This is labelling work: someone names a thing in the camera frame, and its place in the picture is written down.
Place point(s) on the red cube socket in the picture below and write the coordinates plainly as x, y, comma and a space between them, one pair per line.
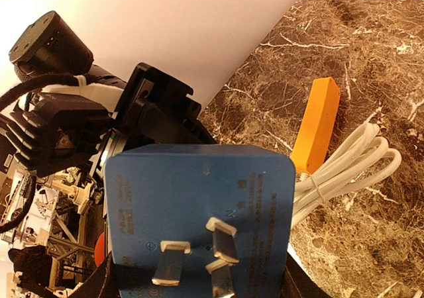
100, 250

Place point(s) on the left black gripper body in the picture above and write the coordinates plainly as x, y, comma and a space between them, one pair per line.
153, 108

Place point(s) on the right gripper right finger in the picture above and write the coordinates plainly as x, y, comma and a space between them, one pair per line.
297, 284

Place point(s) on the orange power strip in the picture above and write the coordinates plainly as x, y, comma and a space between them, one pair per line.
316, 129

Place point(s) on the blue cube socket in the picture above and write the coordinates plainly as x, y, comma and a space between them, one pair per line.
160, 199

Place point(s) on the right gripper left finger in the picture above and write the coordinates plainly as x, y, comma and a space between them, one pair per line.
101, 284

